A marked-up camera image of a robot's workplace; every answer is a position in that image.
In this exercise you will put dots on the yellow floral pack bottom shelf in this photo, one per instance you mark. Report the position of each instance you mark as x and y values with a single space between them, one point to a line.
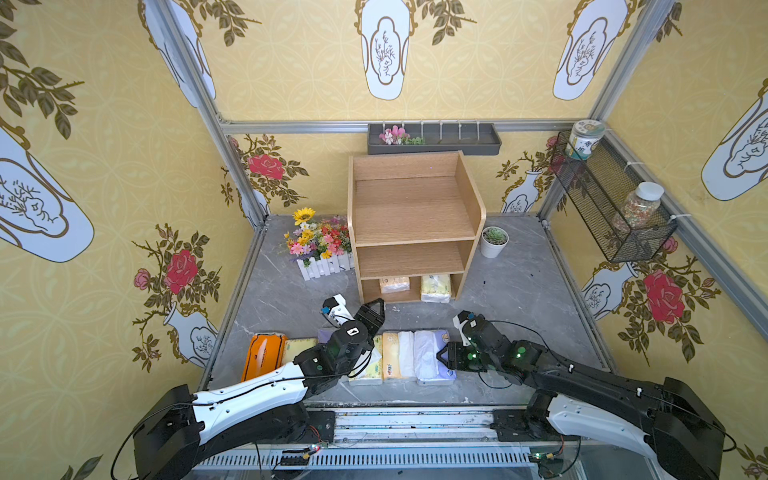
436 288

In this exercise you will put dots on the clear jar white lid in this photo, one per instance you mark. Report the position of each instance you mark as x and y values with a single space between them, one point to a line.
639 206

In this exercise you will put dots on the green-yellow tissue pack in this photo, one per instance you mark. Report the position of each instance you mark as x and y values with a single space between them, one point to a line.
294 347

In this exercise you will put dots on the white purple tissue pack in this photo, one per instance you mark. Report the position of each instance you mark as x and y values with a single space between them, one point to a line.
428 369

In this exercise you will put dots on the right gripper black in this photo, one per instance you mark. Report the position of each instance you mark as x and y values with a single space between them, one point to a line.
454 352

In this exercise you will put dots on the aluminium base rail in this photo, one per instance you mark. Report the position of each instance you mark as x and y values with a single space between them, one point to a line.
422 438

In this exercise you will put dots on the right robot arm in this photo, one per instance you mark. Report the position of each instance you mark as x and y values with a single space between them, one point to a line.
667 423

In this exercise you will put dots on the yellow tissue pack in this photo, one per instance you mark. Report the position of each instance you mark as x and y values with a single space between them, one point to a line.
368 371

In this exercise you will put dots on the wooden three-tier shelf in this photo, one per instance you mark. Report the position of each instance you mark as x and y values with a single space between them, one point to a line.
412 215

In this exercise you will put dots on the printed lidded jar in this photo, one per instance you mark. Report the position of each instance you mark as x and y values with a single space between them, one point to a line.
585 135

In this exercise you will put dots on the peach tissue pack bottom shelf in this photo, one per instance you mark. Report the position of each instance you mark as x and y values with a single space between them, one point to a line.
390 285

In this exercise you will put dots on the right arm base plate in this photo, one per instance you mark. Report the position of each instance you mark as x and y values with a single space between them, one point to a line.
518 425

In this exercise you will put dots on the dark wall hook rack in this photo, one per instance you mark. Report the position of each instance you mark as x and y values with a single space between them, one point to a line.
470 137

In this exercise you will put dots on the artificial flowers white fence planter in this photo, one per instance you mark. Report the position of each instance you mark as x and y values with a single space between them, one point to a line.
320 246

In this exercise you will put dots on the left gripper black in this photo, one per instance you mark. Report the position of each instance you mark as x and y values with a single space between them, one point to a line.
360 327

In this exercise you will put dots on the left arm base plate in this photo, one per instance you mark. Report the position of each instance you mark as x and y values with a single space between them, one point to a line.
318 428

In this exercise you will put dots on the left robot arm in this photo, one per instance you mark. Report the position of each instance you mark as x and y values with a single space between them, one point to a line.
183 428

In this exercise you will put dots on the black wire wall basket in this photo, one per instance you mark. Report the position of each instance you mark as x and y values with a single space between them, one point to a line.
598 188

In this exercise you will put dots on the orange tissue pack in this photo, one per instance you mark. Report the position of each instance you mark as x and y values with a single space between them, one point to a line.
265 354

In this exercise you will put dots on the pink flower on rack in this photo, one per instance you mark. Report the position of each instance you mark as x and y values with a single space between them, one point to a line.
397 135

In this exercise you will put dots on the small cactus white pot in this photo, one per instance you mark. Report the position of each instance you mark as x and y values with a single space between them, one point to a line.
493 241

